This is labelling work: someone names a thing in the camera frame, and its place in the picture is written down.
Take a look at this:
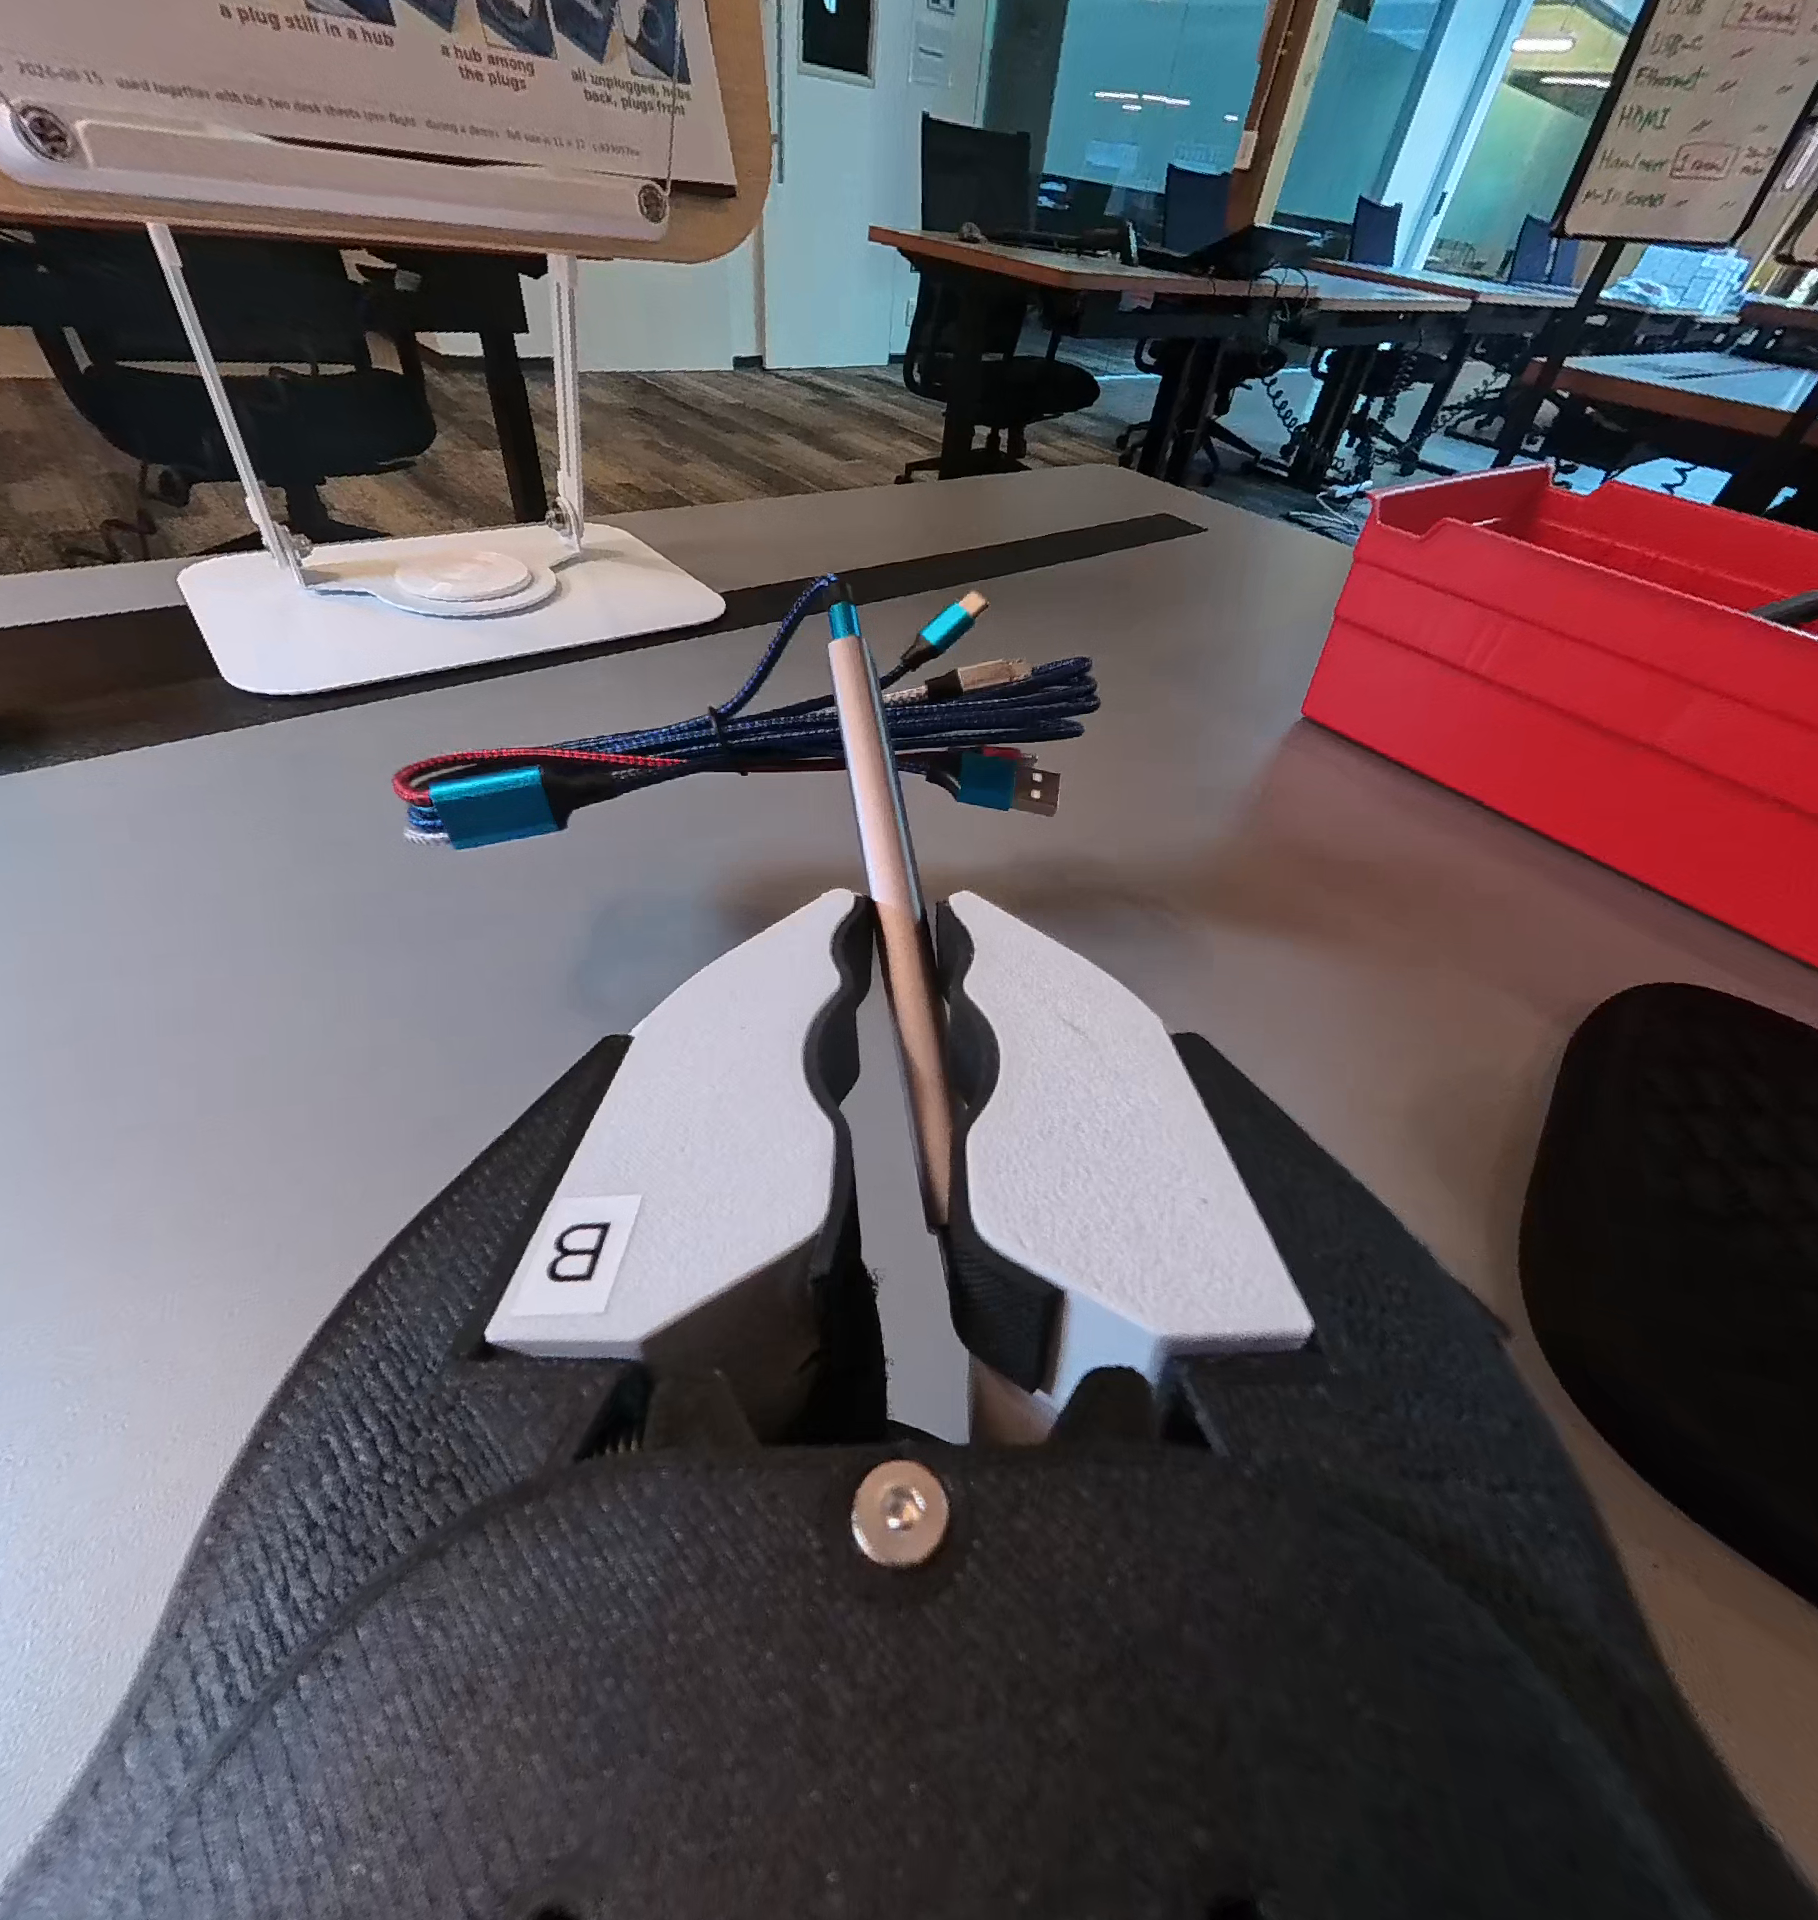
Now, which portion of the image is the instruction poster board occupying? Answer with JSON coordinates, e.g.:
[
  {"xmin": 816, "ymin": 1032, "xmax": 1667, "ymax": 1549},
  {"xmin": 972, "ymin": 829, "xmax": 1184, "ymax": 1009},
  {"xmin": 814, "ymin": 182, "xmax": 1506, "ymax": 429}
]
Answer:
[{"xmin": 0, "ymin": 0, "xmax": 776, "ymax": 265}]

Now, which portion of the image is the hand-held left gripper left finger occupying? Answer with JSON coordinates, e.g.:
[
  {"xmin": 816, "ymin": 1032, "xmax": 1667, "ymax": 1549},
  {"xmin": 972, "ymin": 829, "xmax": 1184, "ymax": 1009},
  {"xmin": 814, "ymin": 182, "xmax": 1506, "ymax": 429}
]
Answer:
[{"xmin": 486, "ymin": 890, "xmax": 887, "ymax": 1364}]

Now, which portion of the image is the black office chair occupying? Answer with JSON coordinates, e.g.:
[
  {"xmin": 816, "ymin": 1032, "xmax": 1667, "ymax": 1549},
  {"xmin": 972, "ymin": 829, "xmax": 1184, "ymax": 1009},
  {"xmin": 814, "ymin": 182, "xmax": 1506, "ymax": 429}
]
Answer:
[
  {"xmin": 901, "ymin": 111, "xmax": 1101, "ymax": 483},
  {"xmin": 36, "ymin": 242, "xmax": 436, "ymax": 520}
]

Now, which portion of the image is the black honeycomb wrist rest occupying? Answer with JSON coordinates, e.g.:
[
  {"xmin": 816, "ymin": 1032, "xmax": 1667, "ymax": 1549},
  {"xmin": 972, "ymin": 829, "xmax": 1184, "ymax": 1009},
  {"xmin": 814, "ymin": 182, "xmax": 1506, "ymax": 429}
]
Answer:
[{"xmin": 1517, "ymin": 985, "xmax": 1818, "ymax": 1639}]

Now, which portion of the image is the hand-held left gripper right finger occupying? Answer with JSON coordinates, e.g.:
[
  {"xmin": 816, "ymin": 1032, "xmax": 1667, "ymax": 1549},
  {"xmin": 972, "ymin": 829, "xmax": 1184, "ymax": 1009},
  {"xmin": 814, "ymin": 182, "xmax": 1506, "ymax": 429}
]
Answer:
[{"xmin": 930, "ymin": 890, "xmax": 1313, "ymax": 1422}]

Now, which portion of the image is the red plastic bin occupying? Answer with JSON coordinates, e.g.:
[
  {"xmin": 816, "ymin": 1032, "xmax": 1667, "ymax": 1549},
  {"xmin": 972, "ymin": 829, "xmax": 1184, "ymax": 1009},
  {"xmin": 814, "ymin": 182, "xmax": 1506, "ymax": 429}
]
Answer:
[{"xmin": 1299, "ymin": 459, "xmax": 1818, "ymax": 988}]

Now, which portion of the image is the silver usb hub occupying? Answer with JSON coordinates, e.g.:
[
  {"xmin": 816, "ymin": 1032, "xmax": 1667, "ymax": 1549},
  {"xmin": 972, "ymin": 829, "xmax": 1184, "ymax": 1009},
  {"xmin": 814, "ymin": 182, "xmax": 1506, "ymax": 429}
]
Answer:
[{"xmin": 823, "ymin": 632, "xmax": 979, "ymax": 1436}]

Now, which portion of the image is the blue braided multi-plug cable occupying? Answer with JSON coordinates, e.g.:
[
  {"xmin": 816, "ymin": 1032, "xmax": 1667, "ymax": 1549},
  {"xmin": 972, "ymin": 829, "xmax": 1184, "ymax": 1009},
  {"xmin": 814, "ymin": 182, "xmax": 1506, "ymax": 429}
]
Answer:
[{"xmin": 388, "ymin": 571, "xmax": 1101, "ymax": 854}]

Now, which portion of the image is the grey office desk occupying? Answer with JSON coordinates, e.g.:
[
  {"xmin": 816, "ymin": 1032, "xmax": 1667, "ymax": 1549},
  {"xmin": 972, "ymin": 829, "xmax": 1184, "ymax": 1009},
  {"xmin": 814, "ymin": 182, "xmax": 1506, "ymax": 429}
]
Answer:
[{"xmin": 1538, "ymin": 350, "xmax": 1818, "ymax": 515}]

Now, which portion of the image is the white document stand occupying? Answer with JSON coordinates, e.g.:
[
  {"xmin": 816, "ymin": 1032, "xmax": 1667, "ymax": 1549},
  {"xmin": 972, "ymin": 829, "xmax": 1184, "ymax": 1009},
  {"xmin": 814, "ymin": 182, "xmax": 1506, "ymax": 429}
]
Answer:
[{"xmin": 0, "ymin": 106, "xmax": 729, "ymax": 703}]

